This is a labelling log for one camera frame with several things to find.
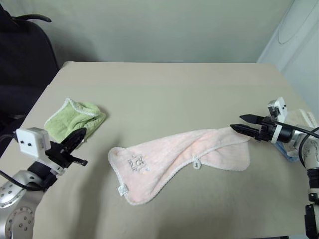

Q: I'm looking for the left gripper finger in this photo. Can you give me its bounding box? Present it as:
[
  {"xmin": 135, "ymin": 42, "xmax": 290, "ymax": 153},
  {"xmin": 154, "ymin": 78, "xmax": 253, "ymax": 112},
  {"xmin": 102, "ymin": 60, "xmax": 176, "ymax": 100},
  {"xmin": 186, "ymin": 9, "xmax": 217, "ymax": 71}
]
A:
[
  {"xmin": 70, "ymin": 154, "xmax": 88, "ymax": 166},
  {"xmin": 61, "ymin": 128, "xmax": 88, "ymax": 151}
]

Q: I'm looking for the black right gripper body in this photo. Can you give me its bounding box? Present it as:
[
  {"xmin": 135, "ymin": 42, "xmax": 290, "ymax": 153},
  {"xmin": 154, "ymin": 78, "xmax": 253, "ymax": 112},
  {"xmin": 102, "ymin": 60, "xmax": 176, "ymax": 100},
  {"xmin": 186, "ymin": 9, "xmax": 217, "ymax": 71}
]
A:
[{"xmin": 256, "ymin": 115, "xmax": 278, "ymax": 143}]

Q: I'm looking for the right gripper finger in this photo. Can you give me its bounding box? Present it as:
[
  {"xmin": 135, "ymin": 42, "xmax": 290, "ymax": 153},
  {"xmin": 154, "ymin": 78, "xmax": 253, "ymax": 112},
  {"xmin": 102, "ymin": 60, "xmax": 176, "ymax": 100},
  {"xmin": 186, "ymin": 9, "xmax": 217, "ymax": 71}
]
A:
[
  {"xmin": 239, "ymin": 114, "xmax": 264, "ymax": 124},
  {"xmin": 229, "ymin": 123, "xmax": 261, "ymax": 139}
]

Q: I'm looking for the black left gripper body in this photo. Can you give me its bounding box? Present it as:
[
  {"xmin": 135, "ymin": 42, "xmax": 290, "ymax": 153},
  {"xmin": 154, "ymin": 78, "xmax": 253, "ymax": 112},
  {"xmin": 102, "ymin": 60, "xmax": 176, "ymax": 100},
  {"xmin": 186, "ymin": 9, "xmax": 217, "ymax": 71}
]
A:
[{"xmin": 46, "ymin": 140, "xmax": 76, "ymax": 170}]

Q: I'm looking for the pink towel with white trim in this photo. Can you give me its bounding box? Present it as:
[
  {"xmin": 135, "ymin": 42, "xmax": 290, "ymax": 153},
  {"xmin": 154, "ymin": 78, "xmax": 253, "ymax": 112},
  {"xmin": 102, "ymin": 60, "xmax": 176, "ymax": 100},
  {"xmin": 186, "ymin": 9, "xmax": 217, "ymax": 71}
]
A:
[{"xmin": 108, "ymin": 125, "xmax": 251, "ymax": 206}]

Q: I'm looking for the green cloth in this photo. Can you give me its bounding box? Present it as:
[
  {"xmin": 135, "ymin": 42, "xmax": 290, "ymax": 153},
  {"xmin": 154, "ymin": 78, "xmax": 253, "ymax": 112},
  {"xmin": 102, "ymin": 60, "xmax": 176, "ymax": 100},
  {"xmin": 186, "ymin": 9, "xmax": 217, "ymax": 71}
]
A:
[{"xmin": 44, "ymin": 97, "xmax": 109, "ymax": 145}]

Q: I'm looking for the beige towel with white trim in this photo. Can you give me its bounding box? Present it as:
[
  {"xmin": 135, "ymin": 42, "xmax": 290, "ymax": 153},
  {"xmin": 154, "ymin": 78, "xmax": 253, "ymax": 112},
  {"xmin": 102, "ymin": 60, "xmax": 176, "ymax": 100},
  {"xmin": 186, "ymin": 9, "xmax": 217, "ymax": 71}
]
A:
[{"xmin": 286, "ymin": 108, "xmax": 316, "ymax": 128}]

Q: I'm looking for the black office chair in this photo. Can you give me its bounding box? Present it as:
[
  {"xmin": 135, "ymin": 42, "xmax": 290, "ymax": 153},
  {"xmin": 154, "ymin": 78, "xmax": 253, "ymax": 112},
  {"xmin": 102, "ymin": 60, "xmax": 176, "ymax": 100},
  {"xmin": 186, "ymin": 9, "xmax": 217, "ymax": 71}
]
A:
[{"xmin": 0, "ymin": 0, "xmax": 61, "ymax": 160}]

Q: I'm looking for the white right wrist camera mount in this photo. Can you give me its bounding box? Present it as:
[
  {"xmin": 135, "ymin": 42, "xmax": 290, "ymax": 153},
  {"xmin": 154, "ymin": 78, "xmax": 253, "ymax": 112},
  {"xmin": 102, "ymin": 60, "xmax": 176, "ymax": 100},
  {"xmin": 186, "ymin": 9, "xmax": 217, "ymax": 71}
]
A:
[{"xmin": 267, "ymin": 97, "xmax": 289, "ymax": 144}]

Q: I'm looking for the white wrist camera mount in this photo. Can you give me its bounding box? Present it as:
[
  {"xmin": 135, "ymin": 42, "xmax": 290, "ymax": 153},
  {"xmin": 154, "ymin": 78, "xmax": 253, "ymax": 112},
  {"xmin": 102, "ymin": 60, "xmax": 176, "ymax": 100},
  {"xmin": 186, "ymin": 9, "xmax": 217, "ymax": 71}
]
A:
[
  {"xmin": 15, "ymin": 127, "xmax": 67, "ymax": 176},
  {"xmin": 267, "ymin": 97, "xmax": 289, "ymax": 144}
]

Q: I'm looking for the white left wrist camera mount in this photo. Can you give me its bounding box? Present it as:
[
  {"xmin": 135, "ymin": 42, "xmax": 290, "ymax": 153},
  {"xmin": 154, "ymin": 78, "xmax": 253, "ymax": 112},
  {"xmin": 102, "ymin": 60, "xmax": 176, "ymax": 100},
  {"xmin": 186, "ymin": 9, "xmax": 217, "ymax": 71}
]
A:
[{"xmin": 15, "ymin": 127, "xmax": 67, "ymax": 176}]

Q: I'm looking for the dark left arm cable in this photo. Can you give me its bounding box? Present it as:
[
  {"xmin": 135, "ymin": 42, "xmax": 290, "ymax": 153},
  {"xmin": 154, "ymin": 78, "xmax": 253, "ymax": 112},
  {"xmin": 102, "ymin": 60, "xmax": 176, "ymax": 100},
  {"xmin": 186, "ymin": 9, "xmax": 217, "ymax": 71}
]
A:
[{"xmin": 0, "ymin": 133, "xmax": 48, "ymax": 193}]

